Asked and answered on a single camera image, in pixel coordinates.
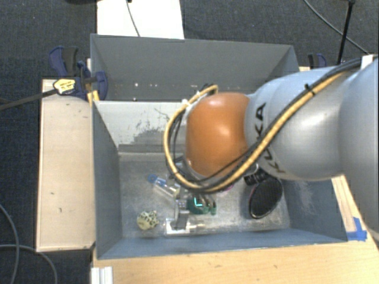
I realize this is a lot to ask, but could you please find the clear rectangular plastic piece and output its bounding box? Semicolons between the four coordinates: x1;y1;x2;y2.
164;217;207;236

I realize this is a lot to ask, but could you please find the grey metal bin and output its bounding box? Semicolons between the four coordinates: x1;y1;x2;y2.
89;33;349;260

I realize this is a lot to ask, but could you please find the clear tube with blue cap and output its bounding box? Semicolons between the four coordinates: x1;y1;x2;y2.
147;173;181;198

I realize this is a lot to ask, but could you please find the pale wood board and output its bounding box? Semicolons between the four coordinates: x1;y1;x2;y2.
35;78;97;253

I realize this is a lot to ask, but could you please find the black oval disc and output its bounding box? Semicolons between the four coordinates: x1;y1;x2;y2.
248;177;284;220

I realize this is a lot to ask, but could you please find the black cylinder on white bracket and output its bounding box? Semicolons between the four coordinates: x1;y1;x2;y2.
243;166;271;186

